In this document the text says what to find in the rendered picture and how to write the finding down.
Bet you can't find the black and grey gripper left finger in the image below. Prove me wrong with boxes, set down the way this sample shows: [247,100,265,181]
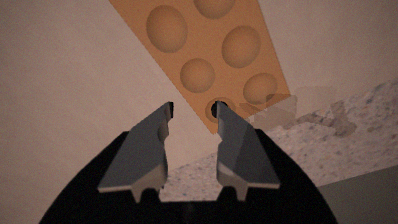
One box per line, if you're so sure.
[39,101,174,224]

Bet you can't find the orange counting tray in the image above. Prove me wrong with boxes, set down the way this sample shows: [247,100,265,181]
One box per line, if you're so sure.
[109,0,290,135]

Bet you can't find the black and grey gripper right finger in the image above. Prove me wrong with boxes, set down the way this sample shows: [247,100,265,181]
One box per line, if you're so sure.
[215,100,338,224]

